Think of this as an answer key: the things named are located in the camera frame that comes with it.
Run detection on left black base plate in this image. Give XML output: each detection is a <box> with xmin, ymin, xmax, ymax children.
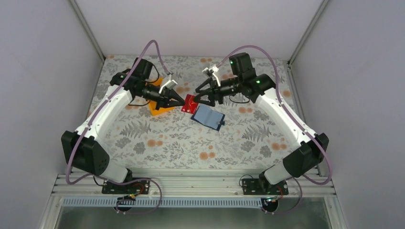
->
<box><xmin>101</xmin><ymin>180</ymin><xmax>150</xmax><ymax>195</ymax></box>

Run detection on aluminium mounting rail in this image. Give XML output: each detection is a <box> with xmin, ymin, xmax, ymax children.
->
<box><xmin>52</xmin><ymin>168</ymin><xmax>336</xmax><ymax>198</ymax></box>

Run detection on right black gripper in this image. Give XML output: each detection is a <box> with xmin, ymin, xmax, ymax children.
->
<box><xmin>192</xmin><ymin>75</ymin><xmax>242</xmax><ymax>106</ymax></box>

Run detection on floral patterned table mat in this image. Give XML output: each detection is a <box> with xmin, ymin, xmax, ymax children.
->
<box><xmin>90</xmin><ymin>55</ymin><xmax>293</xmax><ymax>169</ymax></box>

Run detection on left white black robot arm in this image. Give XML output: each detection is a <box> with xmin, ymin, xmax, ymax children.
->
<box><xmin>61</xmin><ymin>58</ymin><xmax>185</xmax><ymax>193</ymax></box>

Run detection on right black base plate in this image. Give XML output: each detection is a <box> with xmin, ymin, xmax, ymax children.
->
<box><xmin>239</xmin><ymin>178</ymin><xmax>289</xmax><ymax>196</ymax></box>

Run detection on grey slotted cable duct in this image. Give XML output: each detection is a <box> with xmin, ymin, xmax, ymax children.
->
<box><xmin>61</xmin><ymin>197</ymin><xmax>262</xmax><ymax>208</ymax></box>

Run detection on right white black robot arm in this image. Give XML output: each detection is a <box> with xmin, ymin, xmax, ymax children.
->
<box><xmin>194</xmin><ymin>52</ymin><xmax>329</xmax><ymax>194</ymax></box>

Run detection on orange plastic bin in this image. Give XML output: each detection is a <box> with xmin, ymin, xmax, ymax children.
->
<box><xmin>145</xmin><ymin>77</ymin><xmax>176</xmax><ymax>117</ymax></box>

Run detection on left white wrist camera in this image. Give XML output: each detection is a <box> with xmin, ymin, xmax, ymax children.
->
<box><xmin>159</xmin><ymin>74</ymin><xmax>178</xmax><ymax>94</ymax></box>

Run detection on blue card holder wallet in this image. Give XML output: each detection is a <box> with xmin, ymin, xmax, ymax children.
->
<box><xmin>191</xmin><ymin>104</ymin><xmax>225</xmax><ymax>131</ymax></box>

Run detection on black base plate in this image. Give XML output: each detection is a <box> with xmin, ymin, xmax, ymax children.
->
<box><xmin>101</xmin><ymin>180</ymin><xmax>150</xmax><ymax>195</ymax></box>
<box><xmin>239</xmin><ymin>178</ymin><xmax>289</xmax><ymax>196</ymax></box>

